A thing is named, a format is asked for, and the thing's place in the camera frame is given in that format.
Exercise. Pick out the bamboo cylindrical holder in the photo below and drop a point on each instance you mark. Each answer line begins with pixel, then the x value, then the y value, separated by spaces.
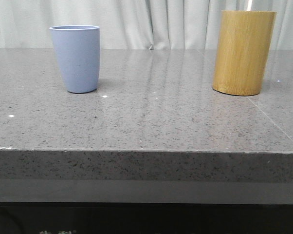
pixel 242 52

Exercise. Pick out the white curtain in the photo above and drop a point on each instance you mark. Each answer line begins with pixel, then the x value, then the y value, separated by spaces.
pixel 135 24

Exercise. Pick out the blue plastic cup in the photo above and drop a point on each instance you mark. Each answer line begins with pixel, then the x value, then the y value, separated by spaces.
pixel 77 49

